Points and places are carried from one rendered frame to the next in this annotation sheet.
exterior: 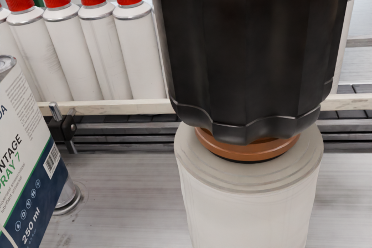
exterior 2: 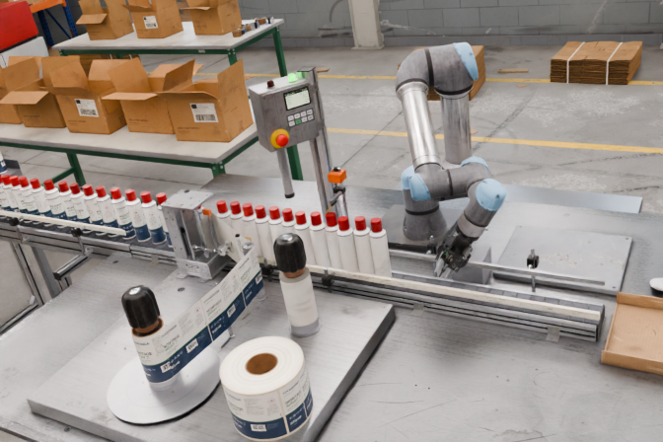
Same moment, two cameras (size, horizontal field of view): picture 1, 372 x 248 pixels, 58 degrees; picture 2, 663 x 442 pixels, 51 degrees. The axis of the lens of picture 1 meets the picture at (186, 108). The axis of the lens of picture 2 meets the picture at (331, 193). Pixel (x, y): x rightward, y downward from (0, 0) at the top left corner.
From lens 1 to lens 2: 173 cm
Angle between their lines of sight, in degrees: 21
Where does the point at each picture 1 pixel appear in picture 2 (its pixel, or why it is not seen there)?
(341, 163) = (365, 303)
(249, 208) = (287, 285)
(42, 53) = (265, 236)
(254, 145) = (288, 273)
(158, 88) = (311, 259)
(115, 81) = not seen: hidden behind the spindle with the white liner
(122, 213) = (278, 304)
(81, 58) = not seen: hidden behind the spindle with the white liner
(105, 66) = not seen: hidden behind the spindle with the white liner
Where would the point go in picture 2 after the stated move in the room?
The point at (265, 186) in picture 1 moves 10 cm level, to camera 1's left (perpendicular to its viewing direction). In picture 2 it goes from (289, 281) to (255, 279)
